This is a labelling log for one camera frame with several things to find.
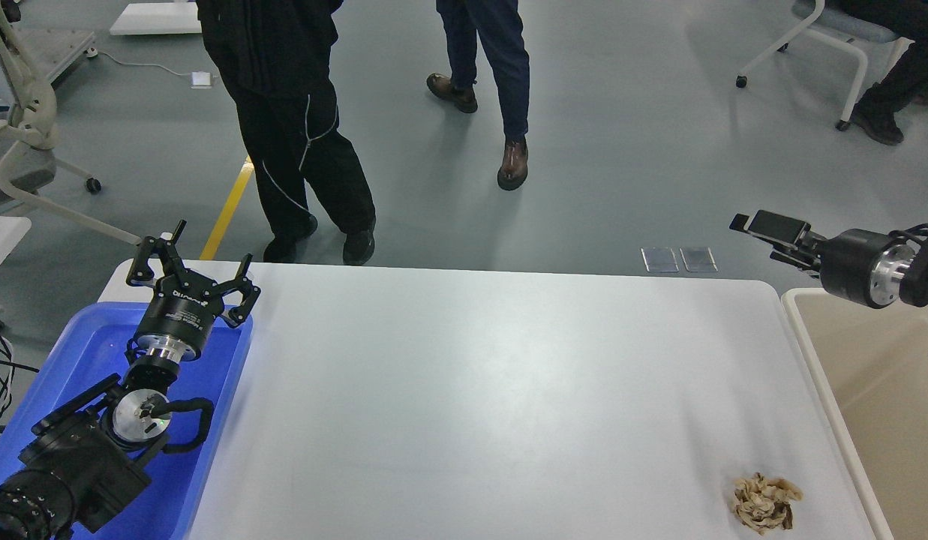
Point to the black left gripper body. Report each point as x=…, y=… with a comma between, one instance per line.
x=180, y=312

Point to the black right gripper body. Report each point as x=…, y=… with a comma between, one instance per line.
x=863, y=267

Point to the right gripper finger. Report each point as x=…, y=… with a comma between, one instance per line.
x=804, y=255
x=780, y=231

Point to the brown paper ball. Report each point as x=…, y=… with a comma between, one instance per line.
x=764, y=504

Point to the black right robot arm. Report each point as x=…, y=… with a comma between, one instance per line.
x=914, y=290

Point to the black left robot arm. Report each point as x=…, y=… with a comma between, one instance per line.
x=88, y=458

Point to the right metal floor plate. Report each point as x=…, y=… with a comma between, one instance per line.
x=698, y=259

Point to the metal floor plate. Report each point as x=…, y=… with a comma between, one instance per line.
x=698, y=259
x=659, y=260

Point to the beige plastic bin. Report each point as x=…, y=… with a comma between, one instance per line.
x=871, y=371

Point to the blue plastic bin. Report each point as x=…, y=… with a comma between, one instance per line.
x=93, y=347

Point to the left metal floor plate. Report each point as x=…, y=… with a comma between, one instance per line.
x=659, y=260

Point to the white office chair left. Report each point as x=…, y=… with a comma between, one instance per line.
x=31, y=124

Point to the white office chair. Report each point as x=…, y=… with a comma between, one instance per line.
x=31, y=124
x=827, y=22

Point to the white floor power adapter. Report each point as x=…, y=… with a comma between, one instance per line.
x=201, y=80

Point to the seated person black shoes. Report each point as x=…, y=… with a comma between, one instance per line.
x=907, y=79

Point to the white office chair right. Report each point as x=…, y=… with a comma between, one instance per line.
x=827, y=22

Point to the person in black tracksuit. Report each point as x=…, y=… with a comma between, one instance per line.
x=274, y=61

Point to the white flat board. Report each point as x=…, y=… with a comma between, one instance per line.
x=157, y=18

